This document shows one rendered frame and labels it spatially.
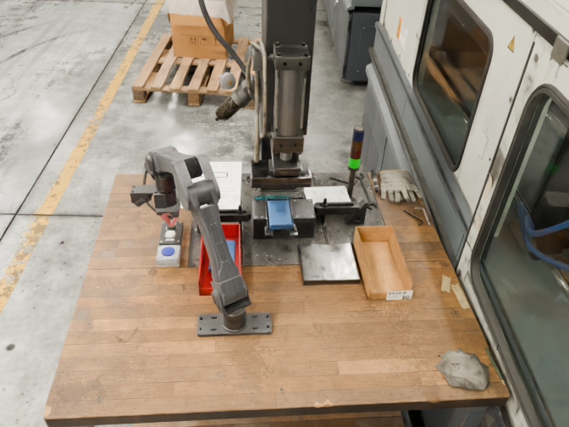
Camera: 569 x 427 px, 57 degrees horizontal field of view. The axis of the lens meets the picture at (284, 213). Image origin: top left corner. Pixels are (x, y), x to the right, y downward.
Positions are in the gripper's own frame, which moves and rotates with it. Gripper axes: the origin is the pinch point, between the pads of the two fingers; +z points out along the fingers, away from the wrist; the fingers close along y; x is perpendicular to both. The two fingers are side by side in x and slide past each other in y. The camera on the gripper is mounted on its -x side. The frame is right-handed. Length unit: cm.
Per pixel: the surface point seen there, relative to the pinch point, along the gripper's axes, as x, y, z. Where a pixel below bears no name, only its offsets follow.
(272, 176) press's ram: 31.8, 1.7, -18.9
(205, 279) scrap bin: 11.2, 20.2, 4.6
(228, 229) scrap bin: 18.0, 2.0, 1.0
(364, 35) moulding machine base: 127, -296, 46
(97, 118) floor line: -88, -244, 92
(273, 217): 32.2, 2.3, -3.7
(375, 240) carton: 66, 5, 4
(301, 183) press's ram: 40.7, 2.5, -16.8
